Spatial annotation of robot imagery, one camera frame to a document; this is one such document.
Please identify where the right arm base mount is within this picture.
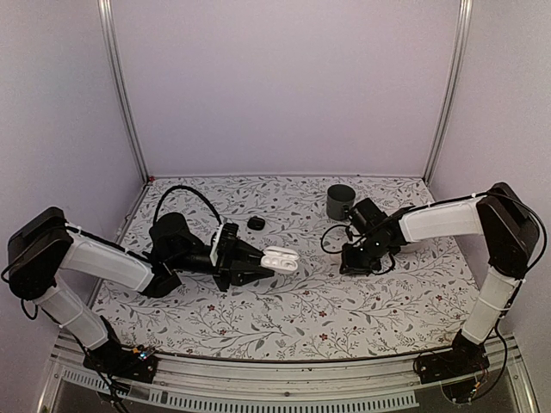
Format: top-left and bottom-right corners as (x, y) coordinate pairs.
(413, 330), (490, 384)

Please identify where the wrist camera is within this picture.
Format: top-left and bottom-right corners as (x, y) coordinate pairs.
(344, 225), (358, 243)
(209, 222), (228, 268)

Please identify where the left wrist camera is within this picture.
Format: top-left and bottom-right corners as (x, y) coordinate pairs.
(209, 222), (228, 268)

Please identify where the front aluminium rail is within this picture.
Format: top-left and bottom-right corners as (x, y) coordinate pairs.
(38, 335), (542, 412)

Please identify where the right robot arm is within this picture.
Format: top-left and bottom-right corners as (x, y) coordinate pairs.
(339, 182), (548, 375)

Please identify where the dark grey mug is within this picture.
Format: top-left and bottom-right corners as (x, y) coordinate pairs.
(325, 184), (356, 221)

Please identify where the white earbud case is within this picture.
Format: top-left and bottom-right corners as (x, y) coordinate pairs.
(261, 246), (300, 274)

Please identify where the aluminium frame post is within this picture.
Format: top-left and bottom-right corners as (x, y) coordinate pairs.
(97, 0), (150, 184)
(423, 0), (474, 187)

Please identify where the floral patterned table mat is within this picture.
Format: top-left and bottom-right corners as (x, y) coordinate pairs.
(93, 176), (478, 361)

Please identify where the right aluminium frame post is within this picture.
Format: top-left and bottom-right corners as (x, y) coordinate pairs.
(423, 0), (474, 187)

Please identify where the black earbud charging case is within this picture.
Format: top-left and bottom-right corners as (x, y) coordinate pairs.
(247, 216), (266, 231)

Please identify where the left aluminium frame post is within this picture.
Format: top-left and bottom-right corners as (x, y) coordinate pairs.
(97, 0), (150, 184)

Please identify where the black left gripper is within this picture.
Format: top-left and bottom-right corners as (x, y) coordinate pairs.
(170, 239), (277, 293)

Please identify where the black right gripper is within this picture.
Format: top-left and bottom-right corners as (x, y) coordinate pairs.
(341, 236), (393, 274)

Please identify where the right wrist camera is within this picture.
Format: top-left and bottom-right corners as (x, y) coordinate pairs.
(344, 225), (358, 243)

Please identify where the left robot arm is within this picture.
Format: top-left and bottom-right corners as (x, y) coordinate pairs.
(6, 206), (275, 373)

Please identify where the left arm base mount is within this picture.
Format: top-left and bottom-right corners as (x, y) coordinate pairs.
(83, 316), (158, 384)

